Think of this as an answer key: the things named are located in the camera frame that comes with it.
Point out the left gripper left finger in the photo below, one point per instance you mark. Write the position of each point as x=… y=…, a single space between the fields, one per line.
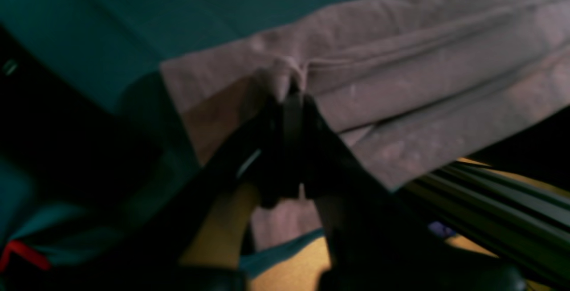
x=265 y=152

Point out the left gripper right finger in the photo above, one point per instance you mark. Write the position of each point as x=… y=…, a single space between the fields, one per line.
x=375 y=242

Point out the pink T-shirt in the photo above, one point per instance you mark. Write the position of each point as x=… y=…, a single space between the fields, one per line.
x=410 y=85

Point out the blue table cloth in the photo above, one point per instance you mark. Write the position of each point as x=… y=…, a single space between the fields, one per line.
x=110 y=51

